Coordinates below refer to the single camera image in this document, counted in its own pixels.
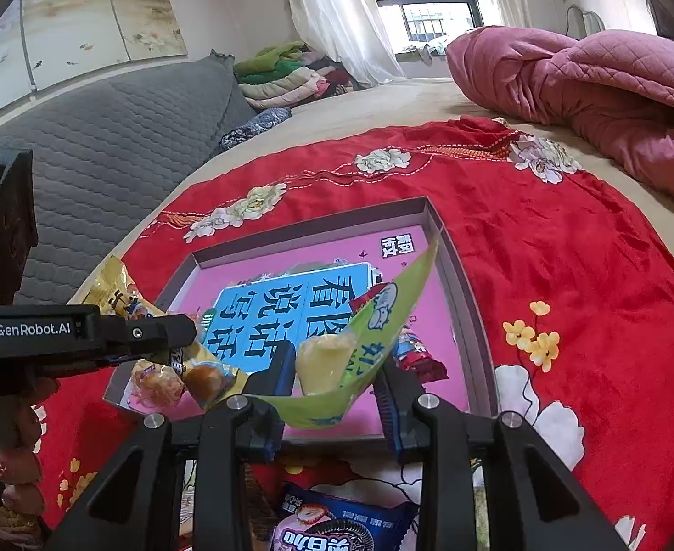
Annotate long yellow bread packet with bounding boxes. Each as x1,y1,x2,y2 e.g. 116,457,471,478
79,255,252,411

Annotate grey quilted headboard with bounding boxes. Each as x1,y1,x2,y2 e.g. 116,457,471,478
0,49,258,305

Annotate person's left hand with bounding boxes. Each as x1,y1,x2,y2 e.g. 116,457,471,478
0,403,49,522

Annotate barred window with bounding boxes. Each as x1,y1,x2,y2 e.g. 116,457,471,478
354,0,484,52

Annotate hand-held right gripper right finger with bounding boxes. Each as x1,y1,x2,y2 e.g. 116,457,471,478
373,363,630,551

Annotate yellow rice cracker packet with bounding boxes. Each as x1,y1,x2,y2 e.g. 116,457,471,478
127,359,191,408

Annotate green jelly packet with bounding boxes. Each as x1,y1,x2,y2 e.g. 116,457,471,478
208,230,442,431

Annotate painted wall panel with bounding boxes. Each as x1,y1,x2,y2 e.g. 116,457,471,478
0,0,189,127

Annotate beige bed sheet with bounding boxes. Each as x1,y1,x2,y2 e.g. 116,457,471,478
67,77,674,299

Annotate red cartoon snack packet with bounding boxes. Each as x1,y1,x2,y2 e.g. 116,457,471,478
348,282,449,385

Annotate stack of folded clothes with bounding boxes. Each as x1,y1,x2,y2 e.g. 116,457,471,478
234,40,366,110

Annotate pink quilted duvet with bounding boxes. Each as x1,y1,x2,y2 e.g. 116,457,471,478
446,26,674,208

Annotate blue cookie packet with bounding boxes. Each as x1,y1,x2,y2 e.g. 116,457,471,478
268,482,421,551

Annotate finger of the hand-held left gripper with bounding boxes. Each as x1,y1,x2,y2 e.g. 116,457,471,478
101,313,198,355
104,350,185,369

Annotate shallow pink-lined cardboard box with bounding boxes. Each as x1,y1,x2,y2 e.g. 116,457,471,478
103,197,499,449

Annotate blue patterned pillow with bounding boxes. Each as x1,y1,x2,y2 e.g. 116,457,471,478
218,106,292,153

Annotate red floral blanket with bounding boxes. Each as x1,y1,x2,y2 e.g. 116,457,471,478
39,116,674,551

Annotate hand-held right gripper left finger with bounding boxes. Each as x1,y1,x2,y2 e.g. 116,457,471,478
47,349,299,551

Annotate white wire rack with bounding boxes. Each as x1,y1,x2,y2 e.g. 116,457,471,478
563,5,607,38

